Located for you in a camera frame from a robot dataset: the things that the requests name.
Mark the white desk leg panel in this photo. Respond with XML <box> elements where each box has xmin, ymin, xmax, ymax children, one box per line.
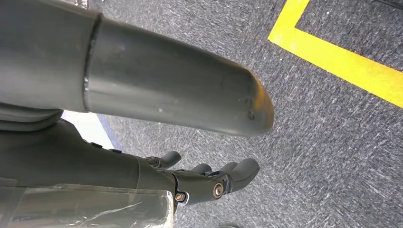
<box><xmin>61</xmin><ymin>110</ymin><xmax>115</xmax><ymax>150</ymax></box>

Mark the yellow floor tape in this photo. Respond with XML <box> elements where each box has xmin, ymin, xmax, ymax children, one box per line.
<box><xmin>268</xmin><ymin>0</ymin><xmax>403</xmax><ymax>109</ymax></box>

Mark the clear tape wrapped mount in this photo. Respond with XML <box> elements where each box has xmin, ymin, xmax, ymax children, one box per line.
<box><xmin>0</xmin><ymin>183</ymin><xmax>174</xmax><ymax>228</ymax></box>

